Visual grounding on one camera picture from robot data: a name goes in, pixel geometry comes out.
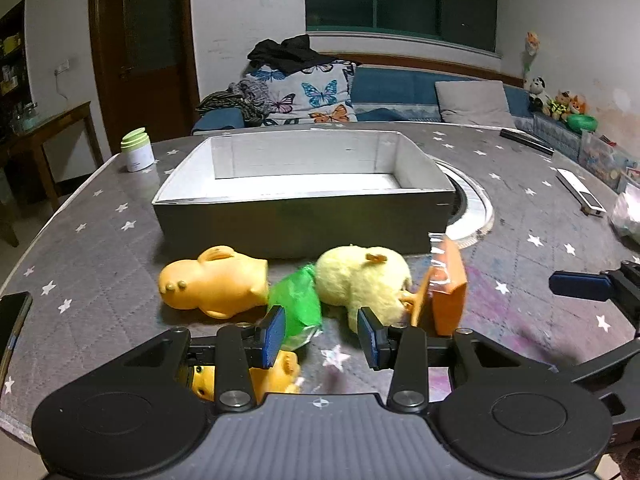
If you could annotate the white jar with green lid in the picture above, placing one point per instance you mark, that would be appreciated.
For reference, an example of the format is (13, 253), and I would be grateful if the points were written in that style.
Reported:
(137, 152)

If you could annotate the small yellow rubber toy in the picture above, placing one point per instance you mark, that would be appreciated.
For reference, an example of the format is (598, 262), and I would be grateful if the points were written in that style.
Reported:
(281, 372)

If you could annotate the white cardboard box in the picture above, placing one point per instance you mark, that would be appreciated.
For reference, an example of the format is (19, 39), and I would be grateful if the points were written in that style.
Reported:
(300, 220)

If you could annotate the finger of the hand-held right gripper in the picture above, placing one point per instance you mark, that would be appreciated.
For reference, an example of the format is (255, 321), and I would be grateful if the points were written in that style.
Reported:
(580, 286)
(607, 362)

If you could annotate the clear plastic bag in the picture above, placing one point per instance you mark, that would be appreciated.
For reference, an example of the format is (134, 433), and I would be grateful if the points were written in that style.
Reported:
(627, 215)

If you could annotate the hanging plush toy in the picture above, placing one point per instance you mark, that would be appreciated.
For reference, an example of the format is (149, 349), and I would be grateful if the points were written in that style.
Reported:
(532, 45)

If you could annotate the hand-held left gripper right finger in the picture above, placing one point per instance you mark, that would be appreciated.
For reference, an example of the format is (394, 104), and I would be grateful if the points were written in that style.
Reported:
(367, 338)

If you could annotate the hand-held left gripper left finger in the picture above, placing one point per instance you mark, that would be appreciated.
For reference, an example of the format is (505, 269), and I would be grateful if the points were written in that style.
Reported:
(274, 336)

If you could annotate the green plastic packet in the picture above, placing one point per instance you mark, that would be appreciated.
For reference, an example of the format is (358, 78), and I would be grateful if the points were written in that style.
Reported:
(297, 295)

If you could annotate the round built-in stove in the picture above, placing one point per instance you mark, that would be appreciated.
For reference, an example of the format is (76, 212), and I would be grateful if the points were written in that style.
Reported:
(475, 205)

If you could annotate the panda plush toy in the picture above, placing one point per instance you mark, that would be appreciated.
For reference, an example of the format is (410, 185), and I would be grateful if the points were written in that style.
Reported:
(537, 91)

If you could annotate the green bowl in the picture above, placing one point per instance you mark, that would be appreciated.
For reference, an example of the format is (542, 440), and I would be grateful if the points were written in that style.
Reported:
(581, 122)

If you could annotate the plaid clothes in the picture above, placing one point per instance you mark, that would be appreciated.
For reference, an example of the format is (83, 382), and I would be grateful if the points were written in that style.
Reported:
(240, 100)

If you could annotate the grey star tablecloth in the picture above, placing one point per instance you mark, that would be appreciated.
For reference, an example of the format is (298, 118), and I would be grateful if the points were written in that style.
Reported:
(100, 240)

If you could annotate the orange fox plush toy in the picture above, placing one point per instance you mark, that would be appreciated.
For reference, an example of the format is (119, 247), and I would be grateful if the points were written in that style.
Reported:
(579, 105)

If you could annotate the white remote control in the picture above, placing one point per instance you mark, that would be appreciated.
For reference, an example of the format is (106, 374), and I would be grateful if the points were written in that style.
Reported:
(580, 191)

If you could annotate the grey pillow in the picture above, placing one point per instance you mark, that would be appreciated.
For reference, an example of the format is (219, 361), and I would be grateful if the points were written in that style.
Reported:
(472, 102)

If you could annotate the black smartphone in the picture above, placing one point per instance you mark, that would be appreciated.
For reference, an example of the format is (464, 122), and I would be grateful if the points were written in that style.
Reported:
(12, 322)

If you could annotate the white wall socket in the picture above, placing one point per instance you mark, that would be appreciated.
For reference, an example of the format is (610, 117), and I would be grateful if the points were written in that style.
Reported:
(62, 66)

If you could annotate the dark wooden shelf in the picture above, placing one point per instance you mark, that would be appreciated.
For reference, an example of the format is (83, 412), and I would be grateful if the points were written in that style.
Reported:
(11, 60)

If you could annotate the blue sofa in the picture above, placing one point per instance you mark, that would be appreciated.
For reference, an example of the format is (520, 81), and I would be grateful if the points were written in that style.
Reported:
(395, 87)

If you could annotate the black remote control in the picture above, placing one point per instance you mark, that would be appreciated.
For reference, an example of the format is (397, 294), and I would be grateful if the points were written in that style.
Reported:
(525, 141)

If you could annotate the yellow plush duck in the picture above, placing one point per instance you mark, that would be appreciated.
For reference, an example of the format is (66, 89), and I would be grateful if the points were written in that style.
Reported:
(355, 275)

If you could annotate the orange snack packet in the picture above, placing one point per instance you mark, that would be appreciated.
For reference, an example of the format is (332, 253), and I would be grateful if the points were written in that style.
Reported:
(447, 305)

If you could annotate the clear storage box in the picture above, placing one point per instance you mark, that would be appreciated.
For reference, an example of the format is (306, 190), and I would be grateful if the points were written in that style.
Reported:
(605, 157)

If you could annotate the orange rubber animal toy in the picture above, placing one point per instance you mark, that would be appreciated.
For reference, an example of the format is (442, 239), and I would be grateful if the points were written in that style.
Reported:
(215, 280)

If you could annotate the yellow green plush toy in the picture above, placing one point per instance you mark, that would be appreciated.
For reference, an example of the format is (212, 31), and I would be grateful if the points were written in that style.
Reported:
(559, 106)

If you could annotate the wooden side table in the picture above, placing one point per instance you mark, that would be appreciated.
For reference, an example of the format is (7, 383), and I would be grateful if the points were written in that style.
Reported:
(55, 122)

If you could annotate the brown wooden door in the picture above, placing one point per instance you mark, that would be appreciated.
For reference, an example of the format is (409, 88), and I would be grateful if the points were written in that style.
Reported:
(145, 60)

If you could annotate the black clothes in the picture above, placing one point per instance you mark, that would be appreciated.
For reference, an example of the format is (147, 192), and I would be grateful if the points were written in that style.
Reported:
(292, 52)

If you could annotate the butterfly print cushion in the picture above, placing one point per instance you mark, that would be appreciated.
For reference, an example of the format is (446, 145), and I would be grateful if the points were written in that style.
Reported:
(310, 95)

